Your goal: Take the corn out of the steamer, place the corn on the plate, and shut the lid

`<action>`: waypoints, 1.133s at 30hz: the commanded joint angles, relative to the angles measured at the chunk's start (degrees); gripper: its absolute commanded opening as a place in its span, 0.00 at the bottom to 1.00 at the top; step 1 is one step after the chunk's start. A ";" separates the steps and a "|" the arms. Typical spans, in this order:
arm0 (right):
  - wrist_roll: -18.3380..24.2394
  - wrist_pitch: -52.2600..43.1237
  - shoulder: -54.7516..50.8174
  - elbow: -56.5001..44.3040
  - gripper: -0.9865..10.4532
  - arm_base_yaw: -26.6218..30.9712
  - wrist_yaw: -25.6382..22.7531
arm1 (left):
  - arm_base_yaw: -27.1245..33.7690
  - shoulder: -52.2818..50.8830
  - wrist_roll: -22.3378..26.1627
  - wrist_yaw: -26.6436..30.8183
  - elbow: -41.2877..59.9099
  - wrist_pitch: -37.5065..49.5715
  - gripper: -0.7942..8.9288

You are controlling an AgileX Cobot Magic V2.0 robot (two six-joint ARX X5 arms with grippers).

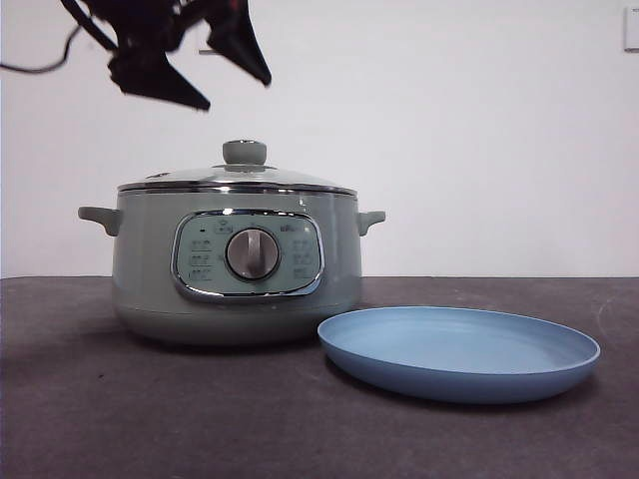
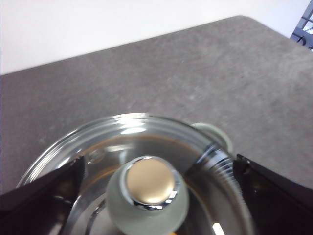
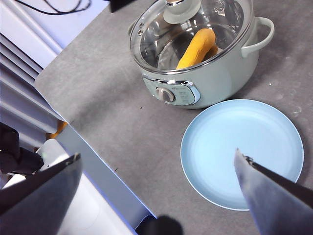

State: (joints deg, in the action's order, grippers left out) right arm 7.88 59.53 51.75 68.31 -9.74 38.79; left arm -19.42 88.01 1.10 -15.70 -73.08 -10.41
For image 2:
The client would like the glass lid with green knob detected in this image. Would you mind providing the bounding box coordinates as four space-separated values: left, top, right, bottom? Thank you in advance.
16 113 257 235

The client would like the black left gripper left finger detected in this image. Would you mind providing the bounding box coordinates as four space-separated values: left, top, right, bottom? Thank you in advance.
0 156 86 235

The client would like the pale green electric steamer pot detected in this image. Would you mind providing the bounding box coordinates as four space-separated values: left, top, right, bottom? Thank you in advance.
190 122 233 150

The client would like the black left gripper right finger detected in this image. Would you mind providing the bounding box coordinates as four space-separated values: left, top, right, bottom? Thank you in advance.
232 153 313 235

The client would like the black metal frame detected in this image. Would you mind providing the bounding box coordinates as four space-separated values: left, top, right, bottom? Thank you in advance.
290 0 313 51

